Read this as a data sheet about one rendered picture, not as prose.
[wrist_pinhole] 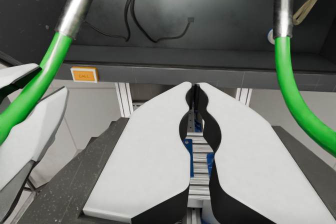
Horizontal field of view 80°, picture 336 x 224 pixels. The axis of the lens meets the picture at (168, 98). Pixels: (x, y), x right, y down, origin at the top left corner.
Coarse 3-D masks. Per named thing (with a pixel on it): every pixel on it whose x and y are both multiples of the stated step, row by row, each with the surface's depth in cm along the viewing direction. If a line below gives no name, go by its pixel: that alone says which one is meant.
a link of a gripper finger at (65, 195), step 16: (112, 128) 8; (96, 144) 7; (112, 144) 7; (80, 160) 6; (96, 160) 6; (64, 176) 6; (80, 176) 6; (96, 176) 6; (48, 192) 5; (64, 192) 5; (80, 192) 5; (32, 208) 5; (48, 208) 5; (64, 208) 5; (80, 208) 5
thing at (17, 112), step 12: (60, 36) 17; (48, 48) 17; (60, 48) 17; (48, 60) 16; (60, 60) 17; (48, 72) 16; (36, 84) 16; (48, 84) 16; (24, 96) 15; (36, 96) 16; (12, 108) 14; (24, 108) 15; (0, 120) 13; (12, 120) 14; (0, 132) 13; (0, 144) 13
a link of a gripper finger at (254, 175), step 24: (216, 96) 10; (216, 120) 8; (240, 120) 8; (264, 120) 8; (216, 144) 8; (240, 144) 7; (264, 144) 7; (216, 168) 6; (240, 168) 6; (264, 168) 6; (288, 168) 6; (216, 192) 6; (240, 192) 6; (264, 192) 6; (288, 192) 6; (312, 192) 6; (216, 216) 6; (240, 216) 6; (264, 216) 5; (288, 216) 5; (312, 216) 5
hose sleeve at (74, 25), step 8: (72, 0) 17; (80, 0) 17; (88, 0) 17; (64, 8) 17; (72, 8) 17; (80, 8) 17; (88, 8) 18; (64, 16) 17; (72, 16) 17; (80, 16) 17; (56, 24) 17; (64, 24) 17; (72, 24) 17; (80, 24) 18; (64, 32) 17; (72, 32) 17
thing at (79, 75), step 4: (92, 68) 41; (96, 68) 42; (76, 72) 41; (80, 72) 41; (84, 72) 41; (88, 72) 41; (92, 72) 41; (96, 72) 42; (76, 76) 42; (80, 76) 42; (84, 76) 41; (88, 76) 41; (92, 76) 41; (88, 80) 42; (92, 80) 42
